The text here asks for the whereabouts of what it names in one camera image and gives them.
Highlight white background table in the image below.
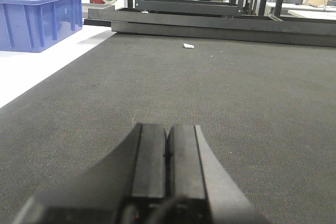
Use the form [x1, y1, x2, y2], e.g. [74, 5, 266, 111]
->
[280, 3, 335, 20]

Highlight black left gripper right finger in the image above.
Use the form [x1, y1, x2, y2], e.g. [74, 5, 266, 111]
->
[168, 124, 268, 223]

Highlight white paper scrap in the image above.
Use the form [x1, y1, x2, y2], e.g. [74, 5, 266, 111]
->
[183, 43, 194, 49]

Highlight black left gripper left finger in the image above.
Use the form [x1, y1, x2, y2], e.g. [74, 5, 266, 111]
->
[14, 123, 166, 223]

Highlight dark grey table mat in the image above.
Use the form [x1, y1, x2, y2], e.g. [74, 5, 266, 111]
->
[1, 34, 335, 223]

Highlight blue plastic bin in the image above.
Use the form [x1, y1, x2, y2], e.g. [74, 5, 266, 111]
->
[1, 0, 83, 52]

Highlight black metal frame rails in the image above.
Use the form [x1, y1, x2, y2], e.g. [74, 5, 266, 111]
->
[84, 0, 335, 47]

